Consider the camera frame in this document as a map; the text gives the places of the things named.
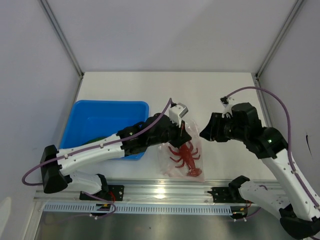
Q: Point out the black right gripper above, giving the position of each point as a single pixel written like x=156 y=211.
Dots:
x=212 y=131

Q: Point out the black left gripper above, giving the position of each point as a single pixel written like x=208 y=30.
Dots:
x=181 y=135

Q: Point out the red toy lobster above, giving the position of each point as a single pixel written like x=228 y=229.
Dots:
x=187 y=154

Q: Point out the clear pink zip top bag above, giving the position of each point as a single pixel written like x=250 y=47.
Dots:
x=167 y=166

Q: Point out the blue plastic bin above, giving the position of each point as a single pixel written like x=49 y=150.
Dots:
x=91 y=119

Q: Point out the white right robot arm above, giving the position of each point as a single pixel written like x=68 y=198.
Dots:
x=298 y=214

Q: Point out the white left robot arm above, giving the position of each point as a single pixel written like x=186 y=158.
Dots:
x=60 y=167

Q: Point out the dark green toy cucumber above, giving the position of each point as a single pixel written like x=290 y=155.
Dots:
x=95 y=140

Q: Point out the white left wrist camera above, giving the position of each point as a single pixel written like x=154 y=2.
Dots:
x=176 y=112

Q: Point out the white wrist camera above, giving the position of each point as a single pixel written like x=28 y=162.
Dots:
x=227 y=103
x=176 y=112

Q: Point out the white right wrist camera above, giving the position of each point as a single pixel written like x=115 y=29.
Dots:
x=227 y=103

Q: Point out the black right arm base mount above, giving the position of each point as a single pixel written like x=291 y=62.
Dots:
x=225 y=195

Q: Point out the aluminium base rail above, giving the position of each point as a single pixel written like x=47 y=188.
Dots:
x=158 y=191

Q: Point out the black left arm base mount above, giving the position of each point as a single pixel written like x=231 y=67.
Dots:
x=114 y=193

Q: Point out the slotted white cable duct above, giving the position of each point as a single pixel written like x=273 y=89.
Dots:
x=126 y=208

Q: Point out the right aluminium frame post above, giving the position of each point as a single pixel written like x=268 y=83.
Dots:
x=279 y=38

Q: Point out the aluminium frame post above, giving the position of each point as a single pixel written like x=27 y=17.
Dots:
x=279 y=38
x=52 y=19

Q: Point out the left aluminium frame post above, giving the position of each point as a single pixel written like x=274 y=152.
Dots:
x=52 y=19

